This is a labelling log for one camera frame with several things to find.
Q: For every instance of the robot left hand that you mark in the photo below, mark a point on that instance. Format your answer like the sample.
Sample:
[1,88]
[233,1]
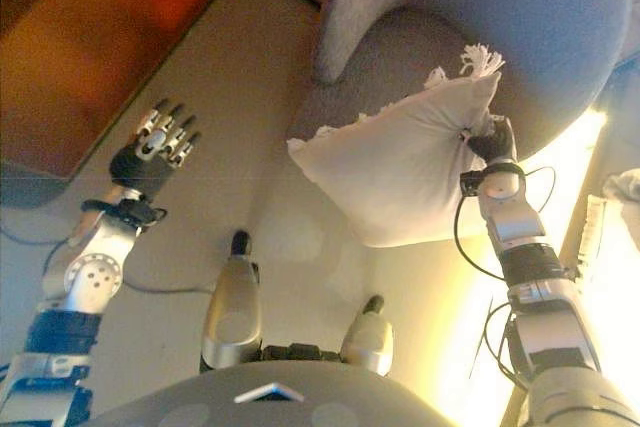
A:
[135,167]

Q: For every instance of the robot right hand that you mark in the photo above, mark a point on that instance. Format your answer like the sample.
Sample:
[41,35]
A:
[495,144]

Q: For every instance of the white fringed cushion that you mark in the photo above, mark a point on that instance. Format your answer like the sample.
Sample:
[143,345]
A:
[400,167]

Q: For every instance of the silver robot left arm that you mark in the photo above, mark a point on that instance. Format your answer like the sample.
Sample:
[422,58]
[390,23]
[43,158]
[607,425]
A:
[90,277]

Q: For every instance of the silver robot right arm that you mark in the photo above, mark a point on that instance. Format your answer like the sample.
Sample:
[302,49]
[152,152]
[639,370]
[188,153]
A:
[540,297]

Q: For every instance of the white fringed blanket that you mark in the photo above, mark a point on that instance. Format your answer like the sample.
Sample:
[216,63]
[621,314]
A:
[595,227]

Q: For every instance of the glossy brown wooden cabinet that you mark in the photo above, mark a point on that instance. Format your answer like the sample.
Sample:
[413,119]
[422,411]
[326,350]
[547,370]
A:
[75,47]

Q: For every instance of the grey fabric armchair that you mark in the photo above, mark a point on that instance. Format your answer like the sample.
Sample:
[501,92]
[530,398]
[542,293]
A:
[525,12]

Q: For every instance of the white duvet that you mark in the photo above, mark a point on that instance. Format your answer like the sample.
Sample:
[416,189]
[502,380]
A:
[625,187]

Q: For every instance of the silver robot left leg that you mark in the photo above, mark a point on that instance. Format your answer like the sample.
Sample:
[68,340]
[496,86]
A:
[235,317]

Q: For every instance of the silver robot leg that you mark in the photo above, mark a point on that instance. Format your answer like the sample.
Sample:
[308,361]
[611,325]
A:
[370,337]
[235,317]

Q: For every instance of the silver robot right leg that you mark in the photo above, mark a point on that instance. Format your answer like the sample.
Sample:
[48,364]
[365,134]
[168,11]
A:
[370,337]

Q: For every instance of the grey robot torso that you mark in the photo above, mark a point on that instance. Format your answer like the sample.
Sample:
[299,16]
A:
[300,397]

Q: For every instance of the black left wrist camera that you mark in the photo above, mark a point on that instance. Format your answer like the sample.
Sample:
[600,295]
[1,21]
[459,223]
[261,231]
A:
[135,212]

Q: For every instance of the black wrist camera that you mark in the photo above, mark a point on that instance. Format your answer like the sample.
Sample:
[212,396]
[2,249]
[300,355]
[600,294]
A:
[471,183]
[135,212]

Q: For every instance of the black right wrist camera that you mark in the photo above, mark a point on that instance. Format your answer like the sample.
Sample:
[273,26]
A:
[471,183]

